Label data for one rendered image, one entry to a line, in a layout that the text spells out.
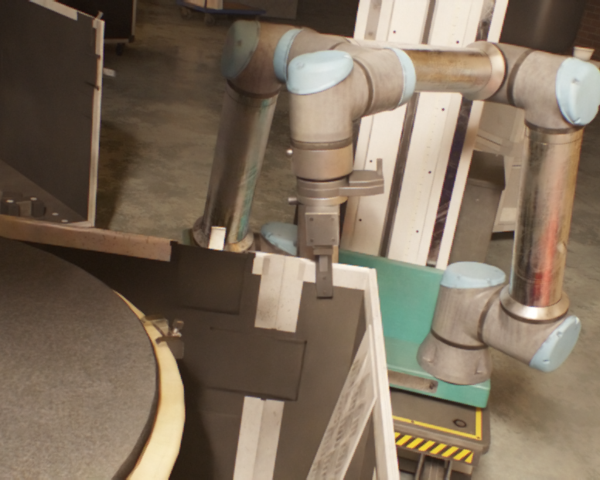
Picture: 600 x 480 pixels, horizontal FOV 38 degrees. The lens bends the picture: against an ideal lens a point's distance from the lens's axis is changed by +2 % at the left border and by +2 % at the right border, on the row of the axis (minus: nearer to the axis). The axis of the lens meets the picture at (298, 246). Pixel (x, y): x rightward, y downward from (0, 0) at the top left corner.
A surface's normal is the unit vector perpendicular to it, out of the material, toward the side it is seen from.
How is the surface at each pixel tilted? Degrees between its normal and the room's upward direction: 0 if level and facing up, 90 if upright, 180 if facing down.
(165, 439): 13
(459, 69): 78
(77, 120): 90
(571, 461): 0
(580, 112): 83
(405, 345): 0
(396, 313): 90
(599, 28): 90
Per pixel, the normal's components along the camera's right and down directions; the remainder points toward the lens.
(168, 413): 0.36, -0.87
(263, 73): 0.13, 0.72
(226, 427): -0.04, 0.36
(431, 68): 0.73, 0.15
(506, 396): 0.14, -0.92
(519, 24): -0.84, 0.11
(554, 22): 0.46, 0.42
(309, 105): -0.31, 0.36
